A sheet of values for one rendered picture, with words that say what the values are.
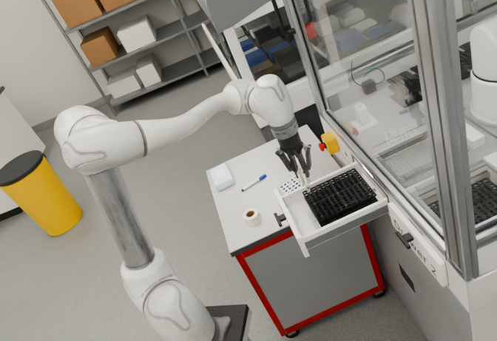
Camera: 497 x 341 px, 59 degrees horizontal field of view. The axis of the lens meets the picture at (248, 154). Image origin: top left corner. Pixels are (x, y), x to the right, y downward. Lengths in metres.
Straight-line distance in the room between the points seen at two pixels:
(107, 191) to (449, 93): 0.93
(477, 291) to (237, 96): 0.89
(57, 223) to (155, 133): 2.90
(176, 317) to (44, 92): 4.98
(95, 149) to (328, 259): 1.25
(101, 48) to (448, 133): 4.63
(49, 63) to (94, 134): 4.84
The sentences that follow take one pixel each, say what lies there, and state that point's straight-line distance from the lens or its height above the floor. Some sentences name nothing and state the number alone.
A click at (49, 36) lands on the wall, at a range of 5.81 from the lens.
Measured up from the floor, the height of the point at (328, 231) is 0.87.
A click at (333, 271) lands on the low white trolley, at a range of 2.10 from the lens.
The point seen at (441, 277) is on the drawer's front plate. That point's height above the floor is 0.87.
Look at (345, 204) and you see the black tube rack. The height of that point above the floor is 0.90.
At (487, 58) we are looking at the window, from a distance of 0.94.
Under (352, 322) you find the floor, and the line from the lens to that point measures 2.38.
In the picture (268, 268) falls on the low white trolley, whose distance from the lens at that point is 1.95.
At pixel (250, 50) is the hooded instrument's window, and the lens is 2.17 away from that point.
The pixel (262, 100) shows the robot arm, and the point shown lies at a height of 1.37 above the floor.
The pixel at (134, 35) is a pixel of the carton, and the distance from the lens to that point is 5.14.
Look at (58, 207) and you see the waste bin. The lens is 3.93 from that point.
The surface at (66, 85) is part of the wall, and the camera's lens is 6.00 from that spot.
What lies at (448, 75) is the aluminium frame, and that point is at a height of 1.56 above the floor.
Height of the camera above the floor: 2.01
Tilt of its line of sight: 34 degrees down
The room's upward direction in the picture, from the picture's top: 25 degrees counter-clockwise
